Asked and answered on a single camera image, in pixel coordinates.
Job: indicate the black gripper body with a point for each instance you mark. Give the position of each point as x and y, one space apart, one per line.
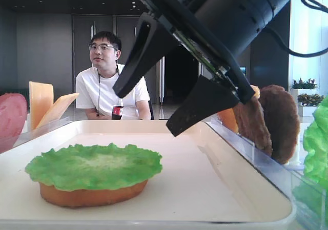
202 44

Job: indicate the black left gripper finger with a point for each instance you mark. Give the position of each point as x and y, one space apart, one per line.
153 41

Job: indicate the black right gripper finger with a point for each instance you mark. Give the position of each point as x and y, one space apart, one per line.
205 99

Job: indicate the green lettuce leaf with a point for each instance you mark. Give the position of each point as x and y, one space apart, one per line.
315 164
95 167

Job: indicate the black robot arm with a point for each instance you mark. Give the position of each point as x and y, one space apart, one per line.
214 32

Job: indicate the standing bread slice right rack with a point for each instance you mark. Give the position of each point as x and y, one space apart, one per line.
227 118

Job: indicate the front brown meat patty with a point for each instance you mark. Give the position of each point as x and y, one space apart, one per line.
251 125

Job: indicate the brown meat patty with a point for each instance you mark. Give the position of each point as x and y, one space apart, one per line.
251 125
282 121

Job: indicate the rear brown meat patty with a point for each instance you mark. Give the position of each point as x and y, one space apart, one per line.
282 121

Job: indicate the front orange cheese slice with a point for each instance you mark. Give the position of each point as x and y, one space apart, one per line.
57 109

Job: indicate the orange cheese slice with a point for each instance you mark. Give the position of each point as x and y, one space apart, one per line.
41 99
57 109

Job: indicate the rear orange cheese slice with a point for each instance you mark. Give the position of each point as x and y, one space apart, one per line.
41 99

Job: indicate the green lettuce leaf in rack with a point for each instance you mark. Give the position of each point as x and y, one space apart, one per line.
315 164

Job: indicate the front red tomato slice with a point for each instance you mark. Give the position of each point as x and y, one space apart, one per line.
13 116

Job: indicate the round bread slice on tray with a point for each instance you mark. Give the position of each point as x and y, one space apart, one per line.
89 198

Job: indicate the cola bottle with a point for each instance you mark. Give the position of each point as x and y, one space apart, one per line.
117 109

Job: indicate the man in white t-shirt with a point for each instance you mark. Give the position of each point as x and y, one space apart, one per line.
95 84

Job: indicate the potted plants in planter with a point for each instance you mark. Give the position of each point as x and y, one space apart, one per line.
306 95

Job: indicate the clear acrylic right rack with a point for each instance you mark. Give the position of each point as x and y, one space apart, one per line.
285 177

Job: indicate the clear acrylic rack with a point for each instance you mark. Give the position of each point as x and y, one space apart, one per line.
30 135
285 177

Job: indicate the clear acrylic left rack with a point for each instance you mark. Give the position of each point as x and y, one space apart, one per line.
30 135

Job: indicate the white rectangular tray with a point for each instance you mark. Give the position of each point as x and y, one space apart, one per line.
204 184

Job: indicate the small wall screen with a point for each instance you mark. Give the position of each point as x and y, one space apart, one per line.
243 70

